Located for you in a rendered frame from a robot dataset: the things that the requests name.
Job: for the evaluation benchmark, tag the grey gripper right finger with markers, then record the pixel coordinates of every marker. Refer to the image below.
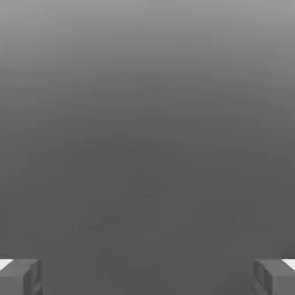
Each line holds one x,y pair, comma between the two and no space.
276,276

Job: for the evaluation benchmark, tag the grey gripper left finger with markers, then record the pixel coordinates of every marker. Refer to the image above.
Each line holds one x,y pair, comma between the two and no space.
18,276

